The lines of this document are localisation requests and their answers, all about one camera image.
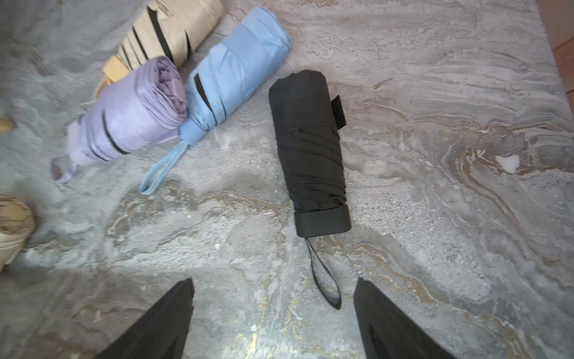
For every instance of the light blue folded umbrella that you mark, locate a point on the light blue folded umbrella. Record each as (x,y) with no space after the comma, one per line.
(224,80)

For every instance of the black umbrella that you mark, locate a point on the black umbrella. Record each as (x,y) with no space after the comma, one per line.
(307,121)

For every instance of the small beige striped umbrella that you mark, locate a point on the small beige striped umbrella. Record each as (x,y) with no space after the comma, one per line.
(173,28)

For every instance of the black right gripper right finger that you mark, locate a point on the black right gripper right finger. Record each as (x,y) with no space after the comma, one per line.
(386,331)

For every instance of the beige black-striped umbrella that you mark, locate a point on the beige black-striped umbrella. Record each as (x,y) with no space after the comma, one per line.
(17,224)

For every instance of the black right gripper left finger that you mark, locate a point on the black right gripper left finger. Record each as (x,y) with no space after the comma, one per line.
(162,331)

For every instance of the purple umbrella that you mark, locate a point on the purple umbrella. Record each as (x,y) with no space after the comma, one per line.
(141,109)

